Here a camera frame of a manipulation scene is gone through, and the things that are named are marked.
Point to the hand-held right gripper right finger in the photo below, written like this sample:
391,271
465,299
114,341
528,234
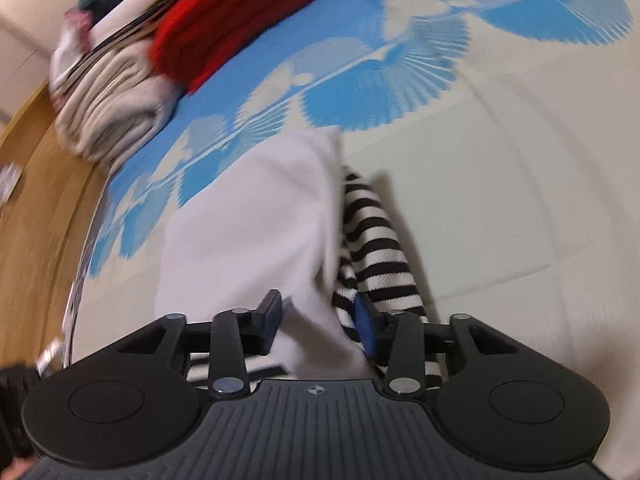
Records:
365,325

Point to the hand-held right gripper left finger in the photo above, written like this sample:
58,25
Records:
273,317

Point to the black white striped garment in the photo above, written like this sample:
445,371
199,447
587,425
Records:
375,245

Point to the blue white printed bed sheet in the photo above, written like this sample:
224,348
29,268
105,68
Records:
500,160

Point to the beige folded garment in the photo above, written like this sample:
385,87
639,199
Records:
115,105

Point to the dark cloth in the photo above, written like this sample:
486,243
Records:
15,400

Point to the red knit sweater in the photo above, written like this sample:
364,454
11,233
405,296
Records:
225,25

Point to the pink garment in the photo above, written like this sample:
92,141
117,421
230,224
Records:
75,25

